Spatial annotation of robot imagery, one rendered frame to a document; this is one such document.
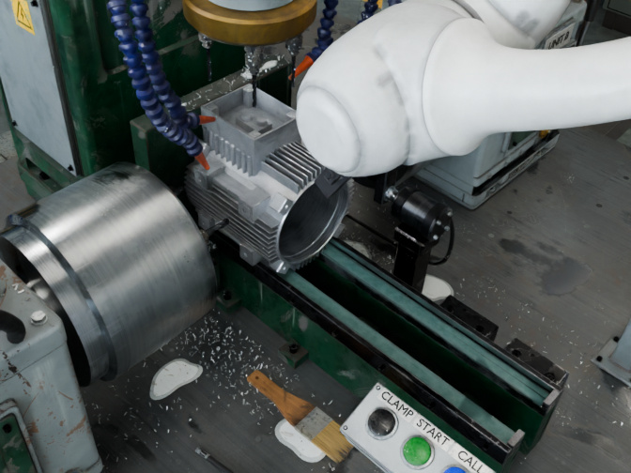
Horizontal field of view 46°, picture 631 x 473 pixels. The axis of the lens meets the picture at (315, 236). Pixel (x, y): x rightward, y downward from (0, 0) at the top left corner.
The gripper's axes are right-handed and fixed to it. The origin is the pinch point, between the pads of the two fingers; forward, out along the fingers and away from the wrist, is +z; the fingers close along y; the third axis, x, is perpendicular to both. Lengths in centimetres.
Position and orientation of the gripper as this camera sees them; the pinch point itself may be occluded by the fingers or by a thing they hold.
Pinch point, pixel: (335, 175)
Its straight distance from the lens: 95.9
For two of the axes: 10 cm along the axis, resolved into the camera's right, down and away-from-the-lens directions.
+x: 6.0, 7.9, -0.8
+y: -6.9, 4.7, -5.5
